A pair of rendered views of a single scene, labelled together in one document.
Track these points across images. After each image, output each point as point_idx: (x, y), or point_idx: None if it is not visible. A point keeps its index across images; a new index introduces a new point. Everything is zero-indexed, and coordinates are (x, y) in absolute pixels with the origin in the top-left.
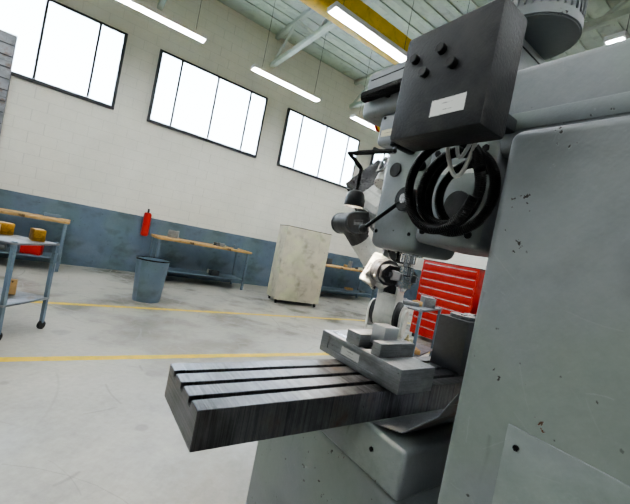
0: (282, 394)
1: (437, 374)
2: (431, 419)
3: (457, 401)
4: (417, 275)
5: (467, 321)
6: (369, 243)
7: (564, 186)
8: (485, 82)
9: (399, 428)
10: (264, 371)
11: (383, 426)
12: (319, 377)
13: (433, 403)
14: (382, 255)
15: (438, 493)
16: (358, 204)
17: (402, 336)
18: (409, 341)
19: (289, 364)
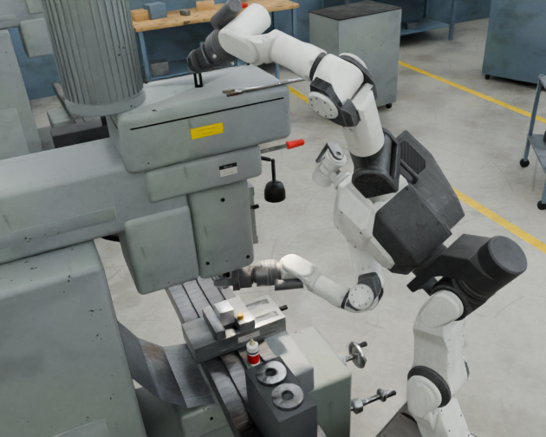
0: (176, 286)
1: (240, 388)
2: (186, 375)
3: (130, 334)
4: (232, 284)
5: (250, 370)
6: (351, 248)
7: None
8: None
9: (171, 348)
10: (206, 279)
11: (177, 344)
12: (204, 303)
13: (212, 387)
14: (282, 258)
15: (166, 402)
16: (264, 197)
17: (417, 415)
18: (250, 344)
19: (223, 290)
